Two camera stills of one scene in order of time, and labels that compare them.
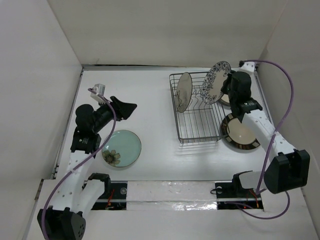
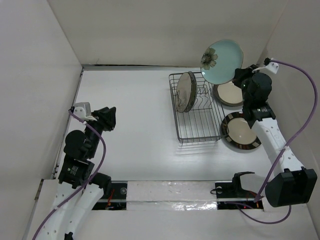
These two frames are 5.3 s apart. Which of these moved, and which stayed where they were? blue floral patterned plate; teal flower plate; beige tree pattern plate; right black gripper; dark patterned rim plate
Moved: teal flower plate; blue floral patterned plate; right black gripper
Stayed: dark patterned rim plate; beige tree pattern plate
